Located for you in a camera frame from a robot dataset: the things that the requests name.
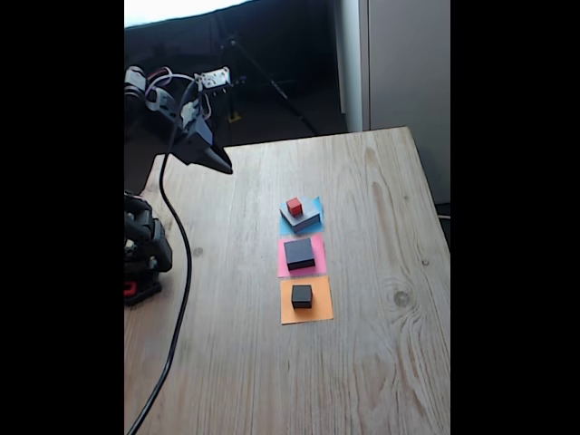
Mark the bright white light panel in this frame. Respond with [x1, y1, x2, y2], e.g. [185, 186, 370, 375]
[124, 0, 255, 28]

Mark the medium black cube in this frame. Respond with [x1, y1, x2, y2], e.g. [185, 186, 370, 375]
[284, 237, 317, 272]

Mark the small black cube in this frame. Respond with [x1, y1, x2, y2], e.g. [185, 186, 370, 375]
[291, 284, 314, 310]

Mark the white cabinet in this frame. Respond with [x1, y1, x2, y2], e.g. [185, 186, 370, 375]
[334, 0, 451, 205]

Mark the black cable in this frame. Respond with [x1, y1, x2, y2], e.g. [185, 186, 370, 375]
[126, 79, 200, 435]

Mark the orange paper sheet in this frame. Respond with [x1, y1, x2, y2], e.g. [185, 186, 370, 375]
[279, 275, 334, 325]

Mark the black tripod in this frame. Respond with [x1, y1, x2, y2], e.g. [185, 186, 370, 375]
[217, 35, 321, 137]

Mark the large grey cube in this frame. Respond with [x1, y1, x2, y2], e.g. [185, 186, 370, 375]
[279, 197, 322, 234]

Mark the pink paper sheet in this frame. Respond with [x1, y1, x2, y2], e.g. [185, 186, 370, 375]
[276, 234, 327, 278]

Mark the small gripper camera board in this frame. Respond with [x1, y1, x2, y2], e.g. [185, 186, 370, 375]
[194, 66, 235, 97]

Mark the black light stand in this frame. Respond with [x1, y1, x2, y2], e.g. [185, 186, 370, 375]
[124, 40, 200, 73]

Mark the blue paper sheet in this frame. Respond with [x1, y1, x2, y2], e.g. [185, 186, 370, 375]
[278, 196, 326, 237]

